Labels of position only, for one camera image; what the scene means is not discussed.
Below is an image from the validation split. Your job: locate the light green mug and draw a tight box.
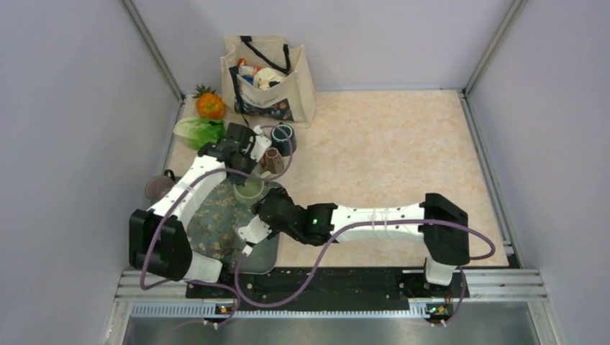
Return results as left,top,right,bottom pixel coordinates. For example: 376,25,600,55
233,179,265,207

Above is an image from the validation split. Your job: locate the brown striped small mug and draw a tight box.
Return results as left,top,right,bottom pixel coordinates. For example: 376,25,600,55
263,147,285,175

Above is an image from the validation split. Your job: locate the purple mug black handle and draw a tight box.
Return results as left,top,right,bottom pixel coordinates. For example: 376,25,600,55
145,169,176,203

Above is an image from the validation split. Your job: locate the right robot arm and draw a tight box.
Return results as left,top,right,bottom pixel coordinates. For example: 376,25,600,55
236,188,471,296

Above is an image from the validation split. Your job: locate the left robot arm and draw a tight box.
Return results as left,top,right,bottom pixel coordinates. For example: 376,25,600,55
128,123,271,297

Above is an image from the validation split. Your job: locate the dark green mug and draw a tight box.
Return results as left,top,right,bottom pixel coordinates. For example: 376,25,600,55
270,123,297,157

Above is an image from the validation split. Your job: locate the green toy lettuce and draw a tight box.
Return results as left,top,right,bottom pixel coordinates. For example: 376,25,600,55
173,117,225,150

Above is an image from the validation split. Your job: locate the orange toy pineapple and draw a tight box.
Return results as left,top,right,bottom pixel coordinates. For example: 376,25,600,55
194,84,226,121

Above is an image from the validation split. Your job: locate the teal floral tray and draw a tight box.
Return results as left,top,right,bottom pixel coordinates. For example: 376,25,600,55
186,180,279,275

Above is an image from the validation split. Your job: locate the canvas tote bag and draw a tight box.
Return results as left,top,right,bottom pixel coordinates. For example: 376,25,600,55
220,35,317,128

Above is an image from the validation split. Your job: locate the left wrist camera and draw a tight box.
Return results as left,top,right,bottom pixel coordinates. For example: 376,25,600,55
250,125,272,162

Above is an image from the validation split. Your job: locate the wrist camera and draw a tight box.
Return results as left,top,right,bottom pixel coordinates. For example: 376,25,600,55
236,216,272,257
250,125,272,162

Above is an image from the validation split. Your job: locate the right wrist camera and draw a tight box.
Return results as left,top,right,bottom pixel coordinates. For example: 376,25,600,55
236,216,272,257

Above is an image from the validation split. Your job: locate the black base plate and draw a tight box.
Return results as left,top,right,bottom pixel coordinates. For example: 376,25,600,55
184,266,470,313

